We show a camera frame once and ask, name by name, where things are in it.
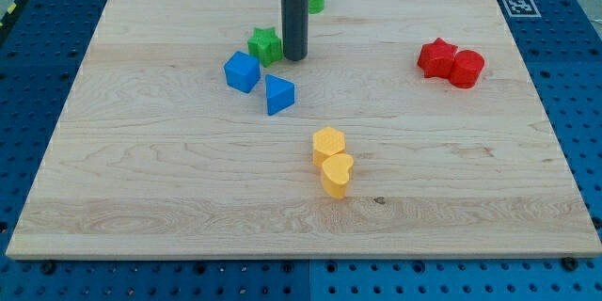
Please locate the yellow hexagon block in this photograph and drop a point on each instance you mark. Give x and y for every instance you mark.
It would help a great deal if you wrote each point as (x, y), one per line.
(325, 143)

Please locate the red star block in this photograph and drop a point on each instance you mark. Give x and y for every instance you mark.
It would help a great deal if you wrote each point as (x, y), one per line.
(436, 58)

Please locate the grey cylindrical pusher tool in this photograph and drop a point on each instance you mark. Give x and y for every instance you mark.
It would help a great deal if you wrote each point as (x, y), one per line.
(294, 27)

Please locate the white fiducial marker tag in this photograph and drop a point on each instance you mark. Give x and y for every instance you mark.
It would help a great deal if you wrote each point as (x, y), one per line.
(521, 9)

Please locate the wooden board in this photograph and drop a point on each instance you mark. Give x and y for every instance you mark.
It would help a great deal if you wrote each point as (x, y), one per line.
(154, 157)

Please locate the blue cube block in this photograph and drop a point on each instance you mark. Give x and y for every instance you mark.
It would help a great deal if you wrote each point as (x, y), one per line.
(242, 71)

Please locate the red cylinder block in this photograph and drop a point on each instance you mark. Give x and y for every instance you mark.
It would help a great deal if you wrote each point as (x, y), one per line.
(466, 69)

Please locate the yellow heart block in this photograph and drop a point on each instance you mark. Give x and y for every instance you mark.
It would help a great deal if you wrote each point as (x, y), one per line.
(336, 174)

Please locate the green star block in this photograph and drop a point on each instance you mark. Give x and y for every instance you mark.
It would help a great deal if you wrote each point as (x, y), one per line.
(265, 45)

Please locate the blue triangle block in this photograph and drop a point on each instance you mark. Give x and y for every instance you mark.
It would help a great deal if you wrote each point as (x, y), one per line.
(280, 94)

